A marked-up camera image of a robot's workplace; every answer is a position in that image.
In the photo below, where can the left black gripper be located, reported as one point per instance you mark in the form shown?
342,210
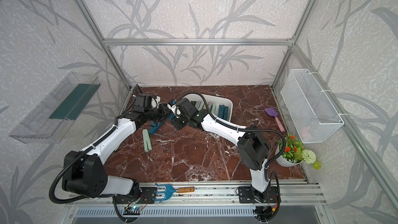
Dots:
165,113

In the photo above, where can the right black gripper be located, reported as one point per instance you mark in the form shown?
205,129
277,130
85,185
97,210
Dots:
178,127

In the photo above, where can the teal pruning pliers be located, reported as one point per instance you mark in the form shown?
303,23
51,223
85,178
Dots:
171,116
154,127
221,111
225,112

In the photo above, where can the mint pruning pliers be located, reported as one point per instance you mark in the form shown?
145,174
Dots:
147,141
215,109

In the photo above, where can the white rectangular storage box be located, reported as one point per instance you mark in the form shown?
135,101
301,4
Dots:
220,101

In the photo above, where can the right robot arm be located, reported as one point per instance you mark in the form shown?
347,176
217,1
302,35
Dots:
252,145

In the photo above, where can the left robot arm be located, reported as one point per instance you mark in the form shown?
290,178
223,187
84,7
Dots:
84,176

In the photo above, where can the open teal pruning pliers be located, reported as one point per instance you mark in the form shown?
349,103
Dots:
154,127

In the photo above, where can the blue garden hand fork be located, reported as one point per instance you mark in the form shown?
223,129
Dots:
166,191

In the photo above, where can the purple pink silicone spatula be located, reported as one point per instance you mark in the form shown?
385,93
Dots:
273,113

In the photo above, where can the potted artificial flower plant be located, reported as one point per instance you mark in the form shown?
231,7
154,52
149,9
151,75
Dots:
295,153

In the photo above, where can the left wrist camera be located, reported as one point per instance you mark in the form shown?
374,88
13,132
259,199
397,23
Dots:
155,100

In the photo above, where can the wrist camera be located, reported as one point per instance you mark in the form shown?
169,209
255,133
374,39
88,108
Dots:
171,106
155,100

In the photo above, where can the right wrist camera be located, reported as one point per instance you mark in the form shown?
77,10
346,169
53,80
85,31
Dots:
171,106

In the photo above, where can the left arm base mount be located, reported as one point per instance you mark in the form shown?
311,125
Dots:
144,196

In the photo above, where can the clear plastic wall shelf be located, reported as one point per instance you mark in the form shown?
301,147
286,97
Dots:
50,120

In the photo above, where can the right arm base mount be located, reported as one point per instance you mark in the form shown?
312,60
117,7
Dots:
249,195

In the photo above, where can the white wire mesh basket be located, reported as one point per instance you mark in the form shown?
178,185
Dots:
312,112

